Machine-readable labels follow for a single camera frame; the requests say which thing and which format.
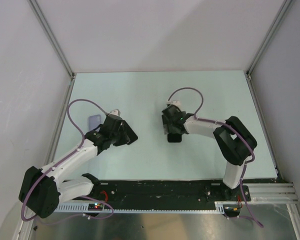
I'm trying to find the right controller board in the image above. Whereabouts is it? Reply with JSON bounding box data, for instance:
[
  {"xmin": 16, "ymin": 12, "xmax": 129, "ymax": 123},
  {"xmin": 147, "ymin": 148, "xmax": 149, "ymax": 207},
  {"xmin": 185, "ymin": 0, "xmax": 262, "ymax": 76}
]
[{"xmin": 223, "ymin": 205, "xmax": 241, "ymax": 218}]

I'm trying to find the purple cable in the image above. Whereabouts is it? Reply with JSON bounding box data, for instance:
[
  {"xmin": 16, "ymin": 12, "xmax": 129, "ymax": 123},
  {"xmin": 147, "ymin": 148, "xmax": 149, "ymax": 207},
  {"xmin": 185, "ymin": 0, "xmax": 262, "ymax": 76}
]
[
  {"xmin": 20, "ymin": 99, "xmax": 115, "ymax": 226},
  {"xmin": 168, "ymin": 86, "xmax": 265, "ymax": 229}
]

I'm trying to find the aluminium frame post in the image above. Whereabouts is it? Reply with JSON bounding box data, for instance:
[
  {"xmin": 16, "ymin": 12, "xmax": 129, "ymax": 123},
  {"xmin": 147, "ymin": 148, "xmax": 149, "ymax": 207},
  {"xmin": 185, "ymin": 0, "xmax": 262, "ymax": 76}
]
[
  {"xmin": 245, "ymin": 0, "xmax": 295, "ymax": 80},
  {"xmin": 27, "ymin": 0, "xmax": 75, "ymax": 80}
]

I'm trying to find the left controller board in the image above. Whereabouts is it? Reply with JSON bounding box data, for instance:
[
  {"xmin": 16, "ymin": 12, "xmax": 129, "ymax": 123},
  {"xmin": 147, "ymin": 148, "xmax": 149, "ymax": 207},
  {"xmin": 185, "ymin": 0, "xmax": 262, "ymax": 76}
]
[{"xmin": 88, "ymin": 203, "xmax": 104, "ymax": 211}]

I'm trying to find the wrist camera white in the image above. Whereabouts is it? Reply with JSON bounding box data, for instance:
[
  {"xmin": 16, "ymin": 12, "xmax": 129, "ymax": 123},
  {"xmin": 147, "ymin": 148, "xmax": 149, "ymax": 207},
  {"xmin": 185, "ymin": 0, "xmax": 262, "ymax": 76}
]
[
  {"xmin": 166, "ymin": 100, "xmax": 181, "ymax": 107},
  {"xmin": 108, "ymin": 109, "xmax": 121, "ymax": 117}
]

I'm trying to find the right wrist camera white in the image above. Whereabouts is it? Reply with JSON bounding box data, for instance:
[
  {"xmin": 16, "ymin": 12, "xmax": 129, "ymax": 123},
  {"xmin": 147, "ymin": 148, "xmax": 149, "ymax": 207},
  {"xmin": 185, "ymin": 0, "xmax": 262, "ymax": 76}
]
[{"xmin": 166, "ymin": 100, "xmax": 181, "ymax": 107}]

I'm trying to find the black phone case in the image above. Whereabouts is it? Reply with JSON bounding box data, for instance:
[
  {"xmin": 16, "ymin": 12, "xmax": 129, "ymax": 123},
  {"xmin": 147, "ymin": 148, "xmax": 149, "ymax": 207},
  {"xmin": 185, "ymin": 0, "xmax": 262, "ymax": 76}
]
[{"xmin": 167, "ymin": 133, "xmax": 182, "ymax": 143}]

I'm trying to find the left aluminium frame post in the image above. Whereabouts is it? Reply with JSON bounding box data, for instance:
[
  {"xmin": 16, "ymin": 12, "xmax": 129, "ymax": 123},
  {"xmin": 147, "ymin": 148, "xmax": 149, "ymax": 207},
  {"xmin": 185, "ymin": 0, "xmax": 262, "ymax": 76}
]
[{"xmin": 27, "ymin": 0, "xmax": 75, "ymax": 80}]

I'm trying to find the right aluminium frame post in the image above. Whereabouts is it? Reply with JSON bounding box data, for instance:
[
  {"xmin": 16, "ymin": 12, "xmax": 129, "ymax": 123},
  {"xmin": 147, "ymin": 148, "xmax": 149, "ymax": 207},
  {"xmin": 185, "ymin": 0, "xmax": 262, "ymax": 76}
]
[{"xmin": 245, "ymin": 0, "xmax": 295, "ymax": 80}]

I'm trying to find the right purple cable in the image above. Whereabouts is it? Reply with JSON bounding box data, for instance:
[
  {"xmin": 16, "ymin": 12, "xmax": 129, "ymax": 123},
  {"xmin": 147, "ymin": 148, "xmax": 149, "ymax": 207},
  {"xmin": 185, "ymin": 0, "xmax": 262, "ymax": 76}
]
[{"xmin": 168, "ymin": 86, "xmax": 265, "ymax": 229}]

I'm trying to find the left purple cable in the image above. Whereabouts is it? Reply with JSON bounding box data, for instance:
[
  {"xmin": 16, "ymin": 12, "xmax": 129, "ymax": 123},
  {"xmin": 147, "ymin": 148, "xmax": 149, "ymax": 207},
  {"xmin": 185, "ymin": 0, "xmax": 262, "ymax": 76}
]
[{"xmin": 20, "ymin": 99, "xmax": 115, "ymax": 226}]

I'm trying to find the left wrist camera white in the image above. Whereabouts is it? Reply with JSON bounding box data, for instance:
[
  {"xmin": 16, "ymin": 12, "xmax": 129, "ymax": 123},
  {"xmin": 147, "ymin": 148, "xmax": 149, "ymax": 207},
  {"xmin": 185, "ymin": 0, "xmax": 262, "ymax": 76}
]
[{"xmin": 108, "ymin": 109, "xmax": 121, "ymax": 117}]

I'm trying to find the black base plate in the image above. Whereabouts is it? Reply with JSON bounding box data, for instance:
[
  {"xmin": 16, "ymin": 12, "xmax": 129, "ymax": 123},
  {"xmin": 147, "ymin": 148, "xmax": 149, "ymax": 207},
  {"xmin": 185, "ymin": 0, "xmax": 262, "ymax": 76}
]
[{"xmin": 72, "ymin": 178, "xmax": 252, "ymax": 211}]

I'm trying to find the white slotted cable duct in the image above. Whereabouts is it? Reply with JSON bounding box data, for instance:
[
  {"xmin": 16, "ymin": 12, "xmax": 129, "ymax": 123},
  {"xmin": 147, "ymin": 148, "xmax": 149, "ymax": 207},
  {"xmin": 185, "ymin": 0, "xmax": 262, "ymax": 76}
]
[{"xmin": 54, "ymin": 202, "xmax": 225, "ymax": 214}]

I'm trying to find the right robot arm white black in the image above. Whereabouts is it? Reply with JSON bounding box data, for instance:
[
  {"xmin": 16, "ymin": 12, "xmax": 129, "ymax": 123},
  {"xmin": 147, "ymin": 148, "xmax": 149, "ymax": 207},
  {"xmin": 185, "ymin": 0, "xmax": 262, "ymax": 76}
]
[{"xmin": 161, "ymin": 103, "xmax": 258, "ymax": 201}]

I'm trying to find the controller board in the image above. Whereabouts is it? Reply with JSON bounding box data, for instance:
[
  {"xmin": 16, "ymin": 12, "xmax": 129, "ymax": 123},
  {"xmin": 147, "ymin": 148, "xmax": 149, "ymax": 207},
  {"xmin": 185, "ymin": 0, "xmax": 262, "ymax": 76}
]
[
  {"xmin": 88, "ymin": 203, "xmax": 104, "ymax": 211},
  {"xmin": 223, "ymin": 205, "xmax": 241, "ymax": 218}
]

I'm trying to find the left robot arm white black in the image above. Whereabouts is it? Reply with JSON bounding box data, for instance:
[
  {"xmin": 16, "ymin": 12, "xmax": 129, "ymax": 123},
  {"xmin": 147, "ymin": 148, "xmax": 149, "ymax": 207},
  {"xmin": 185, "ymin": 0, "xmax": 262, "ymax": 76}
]
[{"xmin": 18, "ymin": 114, "xmax": 138, "ymax": 222}]

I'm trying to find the lilac phone case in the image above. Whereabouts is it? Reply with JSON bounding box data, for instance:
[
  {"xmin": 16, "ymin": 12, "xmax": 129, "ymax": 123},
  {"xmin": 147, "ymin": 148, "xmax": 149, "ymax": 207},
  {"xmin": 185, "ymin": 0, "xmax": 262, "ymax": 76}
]
[{"xmin": 88, "ymin": 114, "xmax": 102, "ymax": 131}]

